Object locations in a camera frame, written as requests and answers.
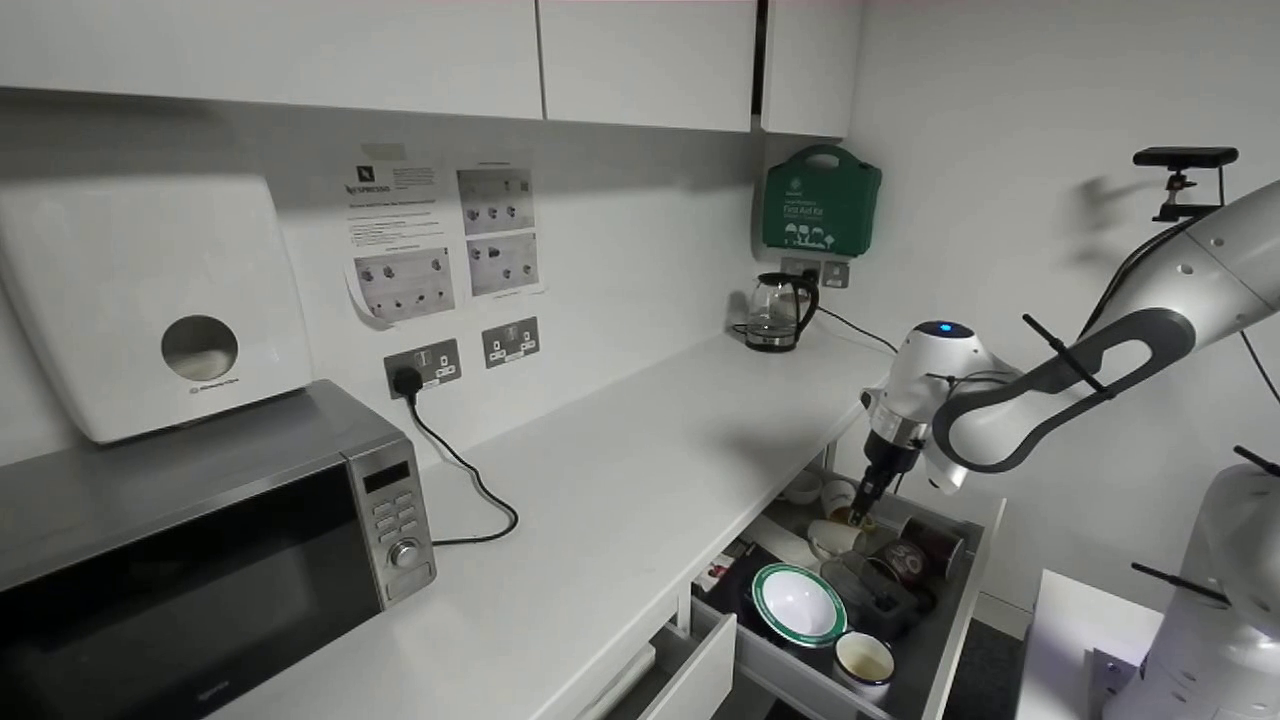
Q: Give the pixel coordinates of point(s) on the glass electric kettle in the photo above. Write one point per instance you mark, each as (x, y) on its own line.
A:
(780, 314)

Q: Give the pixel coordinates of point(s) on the double wall socket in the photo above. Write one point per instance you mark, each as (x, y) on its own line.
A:
(442, 363)
(511, 340)

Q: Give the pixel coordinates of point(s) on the white paper towel dispenser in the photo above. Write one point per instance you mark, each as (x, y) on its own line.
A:
(133, 292)

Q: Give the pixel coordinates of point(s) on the black camera on mount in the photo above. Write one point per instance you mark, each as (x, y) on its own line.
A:
(1187, 159)

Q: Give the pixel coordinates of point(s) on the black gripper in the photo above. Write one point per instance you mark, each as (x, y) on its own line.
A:
(888, 458)

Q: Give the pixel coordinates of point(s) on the green first aid kit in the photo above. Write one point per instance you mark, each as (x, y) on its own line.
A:
(816, 204)

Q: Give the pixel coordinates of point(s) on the black box brown label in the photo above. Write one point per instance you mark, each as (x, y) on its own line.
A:
(904, 560)

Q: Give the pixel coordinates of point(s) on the white wall cabinets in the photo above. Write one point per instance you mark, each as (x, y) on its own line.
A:
(266, 54)

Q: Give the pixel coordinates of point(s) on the tall white instruction notice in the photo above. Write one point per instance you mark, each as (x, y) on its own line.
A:
(401, 282)

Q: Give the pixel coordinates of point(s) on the small wall socket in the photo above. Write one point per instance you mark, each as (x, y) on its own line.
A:
(832, 275)

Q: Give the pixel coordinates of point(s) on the silver microwave oven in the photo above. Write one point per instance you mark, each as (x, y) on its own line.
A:
(201, 602)

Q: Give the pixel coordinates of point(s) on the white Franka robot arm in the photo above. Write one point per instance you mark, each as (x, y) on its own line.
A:
(1172, 285)

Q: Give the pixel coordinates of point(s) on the green rimmed white plate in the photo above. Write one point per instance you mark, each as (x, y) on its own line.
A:
(799, 604)

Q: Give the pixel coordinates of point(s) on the white kitchen counter unit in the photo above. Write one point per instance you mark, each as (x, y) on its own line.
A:
(603, 507)

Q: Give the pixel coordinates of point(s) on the white robot stand table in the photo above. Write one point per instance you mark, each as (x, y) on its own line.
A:
(1067, 641)

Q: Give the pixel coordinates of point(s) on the small picture notice sheet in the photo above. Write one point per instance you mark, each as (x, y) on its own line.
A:
(505, 264)
(499, 202)

